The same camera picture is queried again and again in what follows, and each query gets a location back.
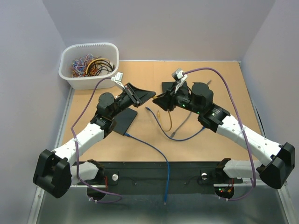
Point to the aluminium frame rail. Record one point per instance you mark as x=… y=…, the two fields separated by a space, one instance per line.
x=85 y=204

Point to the black network switch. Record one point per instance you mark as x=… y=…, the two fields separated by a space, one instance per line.
x=168 y=88
x=124 y=121

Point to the white plastic bin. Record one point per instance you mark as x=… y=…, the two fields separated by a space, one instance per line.
x=84 y=65

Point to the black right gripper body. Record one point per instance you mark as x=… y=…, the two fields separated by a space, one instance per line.
x=180 y=99

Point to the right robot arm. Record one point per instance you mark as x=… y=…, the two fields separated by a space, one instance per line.
x=275 y=161

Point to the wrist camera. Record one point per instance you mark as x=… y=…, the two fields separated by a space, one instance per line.
x=180 y=77
x=117 y=79

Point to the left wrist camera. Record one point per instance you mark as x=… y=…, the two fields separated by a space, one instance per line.
x=117 y=79

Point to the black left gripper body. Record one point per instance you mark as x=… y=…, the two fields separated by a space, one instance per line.
x=127 y=99

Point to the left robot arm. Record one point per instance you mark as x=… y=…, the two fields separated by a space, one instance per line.
x=77 y=144

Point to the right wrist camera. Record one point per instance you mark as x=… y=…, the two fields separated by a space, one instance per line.
x=180 y=77

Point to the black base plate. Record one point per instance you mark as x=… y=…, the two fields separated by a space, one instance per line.
x=164 y=178

